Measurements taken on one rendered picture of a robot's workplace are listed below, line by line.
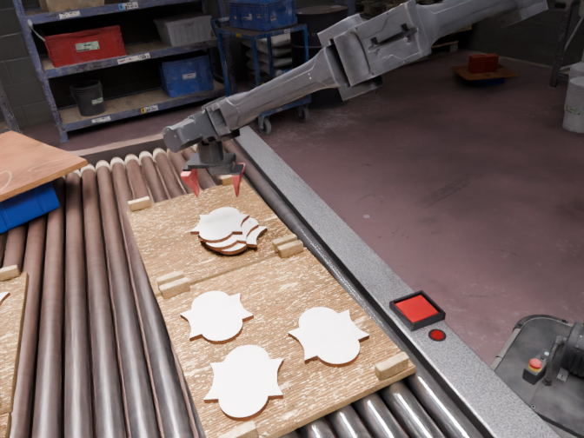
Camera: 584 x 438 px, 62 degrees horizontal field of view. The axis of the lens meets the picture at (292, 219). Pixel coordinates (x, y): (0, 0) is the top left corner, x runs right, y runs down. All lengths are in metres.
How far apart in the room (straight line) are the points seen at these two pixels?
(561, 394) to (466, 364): 0.93
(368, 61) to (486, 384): 0.54
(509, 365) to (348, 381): 1.10
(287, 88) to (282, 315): 0.42
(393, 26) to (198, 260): 0.68
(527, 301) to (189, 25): 4.02
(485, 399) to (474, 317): 1.52
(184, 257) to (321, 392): 0.50
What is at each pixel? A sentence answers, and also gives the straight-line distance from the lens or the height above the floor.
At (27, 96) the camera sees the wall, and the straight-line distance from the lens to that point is 5.76.
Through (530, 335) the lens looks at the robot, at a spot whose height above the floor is 0.24.
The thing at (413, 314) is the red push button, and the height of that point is 0.93.
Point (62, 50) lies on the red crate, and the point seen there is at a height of 0.78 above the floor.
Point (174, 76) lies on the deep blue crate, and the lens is 5.29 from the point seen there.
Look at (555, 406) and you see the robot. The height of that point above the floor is 0.26.
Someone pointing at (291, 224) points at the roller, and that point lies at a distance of 1.25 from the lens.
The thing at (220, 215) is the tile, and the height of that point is 0.98.
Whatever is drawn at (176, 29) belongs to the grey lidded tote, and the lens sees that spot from 5.21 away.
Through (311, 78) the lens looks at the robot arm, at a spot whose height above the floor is 1.36.
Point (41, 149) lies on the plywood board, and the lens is 1.72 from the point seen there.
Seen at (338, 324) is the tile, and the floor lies 0.95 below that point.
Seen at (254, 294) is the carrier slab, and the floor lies 0.94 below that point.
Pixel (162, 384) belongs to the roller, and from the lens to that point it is 0.91.
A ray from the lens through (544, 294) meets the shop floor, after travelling 2.59.
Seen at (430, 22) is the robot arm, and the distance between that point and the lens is 0.76.
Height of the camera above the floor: 1.58
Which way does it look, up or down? 31 degrees down
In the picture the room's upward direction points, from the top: 5 degrees counter-clockwise
